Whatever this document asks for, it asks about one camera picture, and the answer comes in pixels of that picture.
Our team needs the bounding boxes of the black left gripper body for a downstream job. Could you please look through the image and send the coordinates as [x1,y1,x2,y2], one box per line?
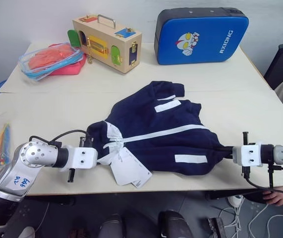
[66,135,100,183]

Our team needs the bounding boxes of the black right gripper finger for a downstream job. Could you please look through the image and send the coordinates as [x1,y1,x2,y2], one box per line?
[217,145,233,159]

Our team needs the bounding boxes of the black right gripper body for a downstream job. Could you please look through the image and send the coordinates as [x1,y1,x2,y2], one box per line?
[231,131,252,179]

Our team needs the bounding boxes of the navy blue zip jacket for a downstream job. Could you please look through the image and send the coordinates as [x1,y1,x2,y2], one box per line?
[86,80,231,176]

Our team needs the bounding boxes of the bare person hand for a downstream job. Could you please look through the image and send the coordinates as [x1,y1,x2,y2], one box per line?
[264,190,283,207]

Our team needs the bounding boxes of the white power adapter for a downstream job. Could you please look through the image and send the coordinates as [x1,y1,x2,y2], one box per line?
[227,194,245,206]

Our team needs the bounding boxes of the large white paper hang tag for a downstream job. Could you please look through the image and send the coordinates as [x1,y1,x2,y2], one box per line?
[110,146,153,186]

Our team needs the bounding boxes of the small white paper hang tag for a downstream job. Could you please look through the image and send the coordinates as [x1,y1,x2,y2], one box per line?
[131,178,147,190]

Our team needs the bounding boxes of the pink folded cloth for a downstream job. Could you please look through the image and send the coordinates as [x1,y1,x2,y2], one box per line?
[47,43,87,76]

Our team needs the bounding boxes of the dark rounded shape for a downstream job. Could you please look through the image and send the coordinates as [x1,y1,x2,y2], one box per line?
[98,214,127,238]
[158,210,194,238]

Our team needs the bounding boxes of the clear zipper pouch blue trim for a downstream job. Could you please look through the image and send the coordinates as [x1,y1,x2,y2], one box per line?
[17,42,84,81]

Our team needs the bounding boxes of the orange cloth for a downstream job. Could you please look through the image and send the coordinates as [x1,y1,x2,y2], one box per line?
[28,44,75,71]

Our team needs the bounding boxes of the blue cartoon print case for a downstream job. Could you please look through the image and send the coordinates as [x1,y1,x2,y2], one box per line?
[154,6,250,66]

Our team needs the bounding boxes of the wooden lock activity box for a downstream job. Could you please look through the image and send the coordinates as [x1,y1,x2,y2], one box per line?
[67,14,142,74]

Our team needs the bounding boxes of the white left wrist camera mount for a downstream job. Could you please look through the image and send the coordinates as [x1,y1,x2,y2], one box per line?
[65,145,99,171]

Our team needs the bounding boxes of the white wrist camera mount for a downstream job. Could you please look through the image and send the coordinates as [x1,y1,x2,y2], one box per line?
[232,141,265,167]
[65,145,99,171]

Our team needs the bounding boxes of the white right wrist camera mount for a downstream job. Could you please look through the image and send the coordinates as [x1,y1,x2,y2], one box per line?
[232,141,265,167]

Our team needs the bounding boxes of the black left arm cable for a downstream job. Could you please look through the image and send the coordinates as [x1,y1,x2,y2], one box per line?
[29,129,87,147]

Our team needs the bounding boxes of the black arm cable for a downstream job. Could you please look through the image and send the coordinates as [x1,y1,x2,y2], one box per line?
[242,160,283,202]
[29,129,87,147]

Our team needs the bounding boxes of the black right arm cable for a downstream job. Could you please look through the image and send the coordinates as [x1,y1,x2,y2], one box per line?
[242,160,283,202]

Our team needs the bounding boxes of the white floor cables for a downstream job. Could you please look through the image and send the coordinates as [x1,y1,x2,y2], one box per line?
[217,197,283,238]

